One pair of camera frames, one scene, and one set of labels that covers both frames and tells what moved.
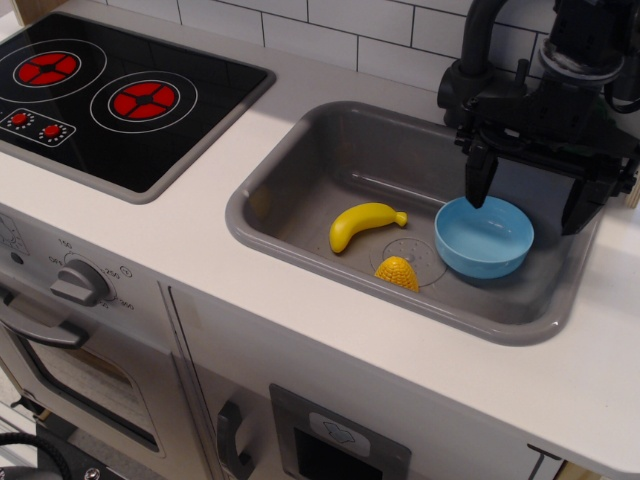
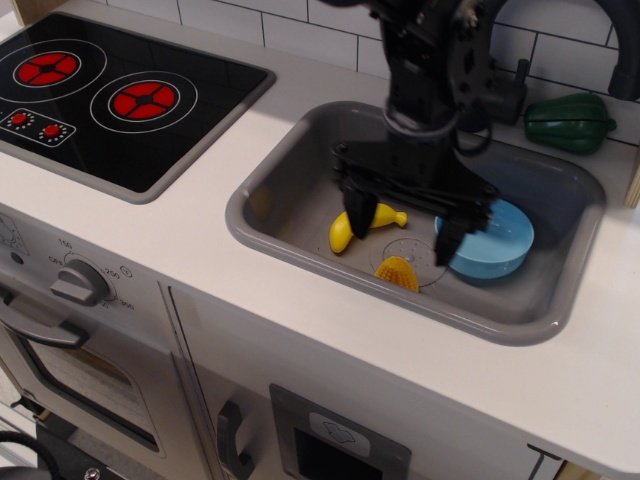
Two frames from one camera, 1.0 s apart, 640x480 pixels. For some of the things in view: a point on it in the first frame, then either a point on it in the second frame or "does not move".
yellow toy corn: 398,271 does not move
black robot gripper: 570,127 -> 415,167
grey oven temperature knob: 81,282 does not move
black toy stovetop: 120,114 does not move
